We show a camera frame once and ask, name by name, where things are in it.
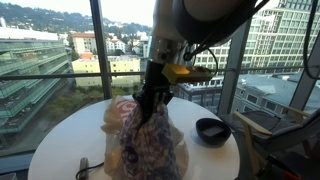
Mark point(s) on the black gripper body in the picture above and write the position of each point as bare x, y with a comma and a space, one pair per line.
156, 78

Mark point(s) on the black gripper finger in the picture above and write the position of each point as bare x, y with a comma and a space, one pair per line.
165, 97
145, 105

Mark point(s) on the purple patterned dress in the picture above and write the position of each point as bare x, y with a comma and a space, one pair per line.
150, 146

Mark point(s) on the white plastic bag red print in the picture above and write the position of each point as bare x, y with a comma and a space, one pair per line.
111, 133

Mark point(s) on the grey whiteboard eraser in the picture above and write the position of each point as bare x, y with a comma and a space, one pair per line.
213, 131

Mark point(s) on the black round bowl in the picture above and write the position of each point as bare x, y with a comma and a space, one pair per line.
213, 136

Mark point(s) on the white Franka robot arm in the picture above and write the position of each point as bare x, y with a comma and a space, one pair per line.
200, 20

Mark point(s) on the small red object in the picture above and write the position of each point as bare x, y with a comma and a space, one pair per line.
291, 175

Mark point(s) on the dark window mullion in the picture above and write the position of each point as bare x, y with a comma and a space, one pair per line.
101, 50

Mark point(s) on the wide grey window column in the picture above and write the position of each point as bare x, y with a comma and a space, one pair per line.
230, 90
305, 90

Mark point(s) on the round white table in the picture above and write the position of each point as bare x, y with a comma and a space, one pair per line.
66, 140

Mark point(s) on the dark horizontal window railing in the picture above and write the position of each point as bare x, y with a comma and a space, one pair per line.
50, 77

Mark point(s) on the wooden chair grey cushion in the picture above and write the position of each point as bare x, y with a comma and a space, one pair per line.
283, 133

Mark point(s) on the tan wrist camera box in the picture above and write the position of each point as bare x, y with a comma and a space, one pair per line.
186, 73

